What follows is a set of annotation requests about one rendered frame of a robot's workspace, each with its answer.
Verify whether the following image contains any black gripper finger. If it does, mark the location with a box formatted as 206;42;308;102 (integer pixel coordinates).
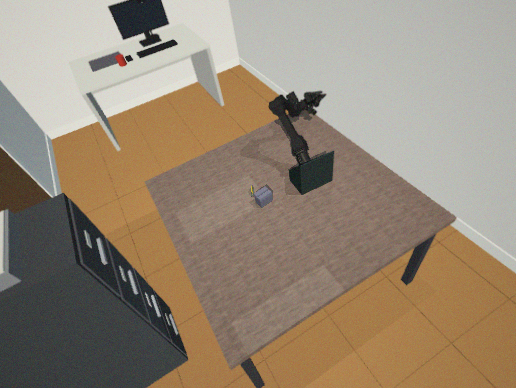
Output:
315;93;326;105
308;90;322;102

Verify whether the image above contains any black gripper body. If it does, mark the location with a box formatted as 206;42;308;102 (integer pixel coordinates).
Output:
299;92;319;110

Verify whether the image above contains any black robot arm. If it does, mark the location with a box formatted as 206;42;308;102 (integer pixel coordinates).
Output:
268;91;317;166

